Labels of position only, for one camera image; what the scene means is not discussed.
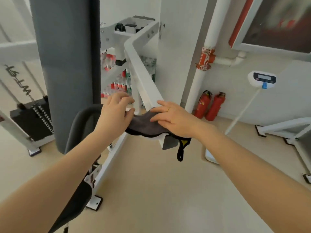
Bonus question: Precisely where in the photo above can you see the person's left hand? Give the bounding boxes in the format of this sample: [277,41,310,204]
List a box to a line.
[93,91,135,143]

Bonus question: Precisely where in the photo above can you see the person's right hand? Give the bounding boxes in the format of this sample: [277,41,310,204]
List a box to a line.
[149,100,217,141]

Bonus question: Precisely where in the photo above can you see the dark grey cleaning cloth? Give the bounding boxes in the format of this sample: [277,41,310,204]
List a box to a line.
[125,111,192,162]

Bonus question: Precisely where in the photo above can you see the white gym machine frame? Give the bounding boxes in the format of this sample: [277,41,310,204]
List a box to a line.
[0,14,180,233]

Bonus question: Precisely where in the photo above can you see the person's left forearm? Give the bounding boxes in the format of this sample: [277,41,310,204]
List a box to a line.
[0,132,117,233]

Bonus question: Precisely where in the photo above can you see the person's right forearm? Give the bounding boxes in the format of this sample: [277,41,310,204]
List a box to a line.
[197,125,311,233]

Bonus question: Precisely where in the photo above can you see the stack of water bottle packs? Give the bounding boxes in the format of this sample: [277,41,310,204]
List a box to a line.
[101,50,157,99]

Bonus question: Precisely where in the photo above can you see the white flat floor platform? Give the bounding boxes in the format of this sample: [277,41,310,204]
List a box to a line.
[205,147,220,165]

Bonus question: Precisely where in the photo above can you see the orange red pipe collar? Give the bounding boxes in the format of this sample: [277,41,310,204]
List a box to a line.
[195,47,216,71]

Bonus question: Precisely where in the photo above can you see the white scale pole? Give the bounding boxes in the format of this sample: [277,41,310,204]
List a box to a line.
[224,87,264,136]

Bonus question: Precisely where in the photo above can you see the black weight stack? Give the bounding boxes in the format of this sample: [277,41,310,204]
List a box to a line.
[9,95,55,141]

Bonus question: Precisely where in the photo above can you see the white vertical pipe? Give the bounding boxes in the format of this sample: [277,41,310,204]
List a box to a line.
[184,0,248,114]

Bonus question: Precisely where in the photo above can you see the black padded seat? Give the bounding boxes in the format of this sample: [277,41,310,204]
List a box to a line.
[47,181,93,233]

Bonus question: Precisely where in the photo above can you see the black foam grip handle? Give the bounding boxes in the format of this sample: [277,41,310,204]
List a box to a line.
[63,104,105,156]

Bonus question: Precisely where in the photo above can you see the red fire hose cabinet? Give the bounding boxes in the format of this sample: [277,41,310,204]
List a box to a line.
[228,0,311,55]

